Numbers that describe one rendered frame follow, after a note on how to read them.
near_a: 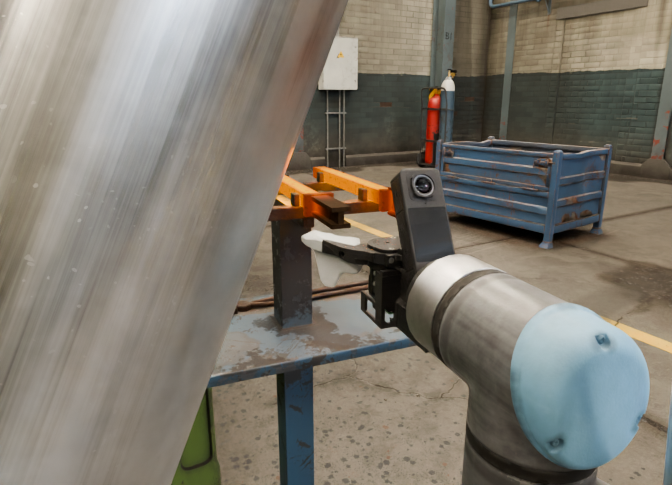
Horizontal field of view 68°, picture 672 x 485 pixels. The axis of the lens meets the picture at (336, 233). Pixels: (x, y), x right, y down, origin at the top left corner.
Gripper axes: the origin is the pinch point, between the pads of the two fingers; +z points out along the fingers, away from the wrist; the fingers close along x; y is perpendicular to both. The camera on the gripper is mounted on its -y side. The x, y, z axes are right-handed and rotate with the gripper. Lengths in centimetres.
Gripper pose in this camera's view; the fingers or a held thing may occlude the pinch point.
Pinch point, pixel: (359, 226)
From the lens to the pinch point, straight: 62.6
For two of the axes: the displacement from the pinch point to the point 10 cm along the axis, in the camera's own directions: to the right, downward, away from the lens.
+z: -3.5, -2.4, 9.0
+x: 9.4, -0.9, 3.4
